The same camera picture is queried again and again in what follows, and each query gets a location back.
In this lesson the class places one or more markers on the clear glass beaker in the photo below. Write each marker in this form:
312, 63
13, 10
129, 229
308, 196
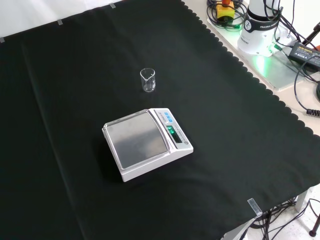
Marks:
148, 81

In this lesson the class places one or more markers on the white electronic balance steel pan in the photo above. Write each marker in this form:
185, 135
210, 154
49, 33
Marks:
147, 142

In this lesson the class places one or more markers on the black bench cloth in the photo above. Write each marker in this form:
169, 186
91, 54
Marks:
100, 125

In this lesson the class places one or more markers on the clear tape strip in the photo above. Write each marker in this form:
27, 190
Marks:
255, 207
1, 39
60, 22
113, 5

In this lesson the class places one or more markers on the yellow stop button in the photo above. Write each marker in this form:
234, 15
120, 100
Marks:
225, 10

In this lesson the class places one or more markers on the black power adapter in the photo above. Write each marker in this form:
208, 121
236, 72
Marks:
305, 53

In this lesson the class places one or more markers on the black tripod leg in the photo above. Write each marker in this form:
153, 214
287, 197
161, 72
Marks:
313, 35

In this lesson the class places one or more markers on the grey metal base plate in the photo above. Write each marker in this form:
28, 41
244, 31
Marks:
272, 67

